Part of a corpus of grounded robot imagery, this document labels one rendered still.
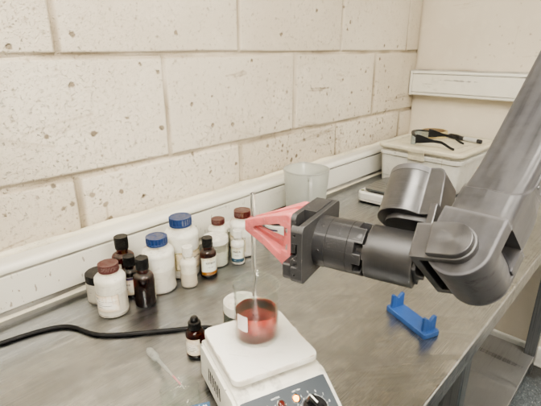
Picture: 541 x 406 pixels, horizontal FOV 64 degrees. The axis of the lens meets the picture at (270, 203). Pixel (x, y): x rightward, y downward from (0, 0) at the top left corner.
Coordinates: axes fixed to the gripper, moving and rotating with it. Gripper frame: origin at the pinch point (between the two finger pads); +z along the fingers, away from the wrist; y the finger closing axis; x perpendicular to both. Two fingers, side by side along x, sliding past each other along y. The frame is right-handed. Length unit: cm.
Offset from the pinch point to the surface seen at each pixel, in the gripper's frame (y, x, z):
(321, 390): 0.8, 20.1, -10.1
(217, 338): 2.2, 17.0, 4.7
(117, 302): -3.0, 22.5, 31.2
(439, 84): -145, -5, 4
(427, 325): -25.2, 23.9, -18.2
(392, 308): -29.3, 25.2, -11.3
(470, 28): -148, -26, -4
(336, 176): -92, 21, 25
